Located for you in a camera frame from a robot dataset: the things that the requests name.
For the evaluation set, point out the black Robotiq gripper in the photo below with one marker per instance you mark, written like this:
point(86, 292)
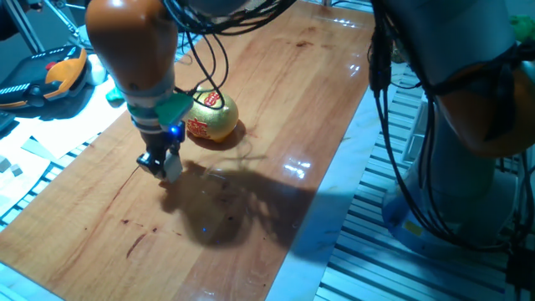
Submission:
point(161, 142)

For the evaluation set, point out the plain wooden cube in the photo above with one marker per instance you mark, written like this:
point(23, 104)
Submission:
point(173, 169)

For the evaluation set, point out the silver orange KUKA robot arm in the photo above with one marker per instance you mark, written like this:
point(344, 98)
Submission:
point(129, 42)

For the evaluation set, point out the white rounded object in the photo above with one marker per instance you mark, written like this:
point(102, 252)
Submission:
point(93, 73)

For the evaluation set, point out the black bulky object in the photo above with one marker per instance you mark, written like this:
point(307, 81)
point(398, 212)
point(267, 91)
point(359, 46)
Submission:
point(8, 21)

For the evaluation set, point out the green object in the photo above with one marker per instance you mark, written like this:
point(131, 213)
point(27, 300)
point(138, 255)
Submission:
point(522, 27)

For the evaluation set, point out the gold piggy bank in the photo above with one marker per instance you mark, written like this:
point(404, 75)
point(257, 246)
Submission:
point(217, 121)

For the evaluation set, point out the large white paper sheet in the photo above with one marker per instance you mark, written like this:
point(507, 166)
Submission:
point(75, 121)

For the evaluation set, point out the pale blue paper scrap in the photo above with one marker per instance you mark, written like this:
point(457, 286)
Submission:
point(37, 148)

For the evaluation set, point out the small wooden block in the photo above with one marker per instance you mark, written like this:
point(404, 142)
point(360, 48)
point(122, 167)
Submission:
point(4, 164)
point(16, 170)

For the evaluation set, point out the black orange teach pendant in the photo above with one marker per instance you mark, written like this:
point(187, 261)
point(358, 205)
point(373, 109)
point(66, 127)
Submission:
point(37, 75)

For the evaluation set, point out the grey metal stand leg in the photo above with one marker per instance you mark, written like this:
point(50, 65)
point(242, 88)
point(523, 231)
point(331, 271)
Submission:
point(23, 25)
point(62, 16)

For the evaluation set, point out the black box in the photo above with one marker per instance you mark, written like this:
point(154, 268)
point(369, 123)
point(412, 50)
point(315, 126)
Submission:
point(520, 267)

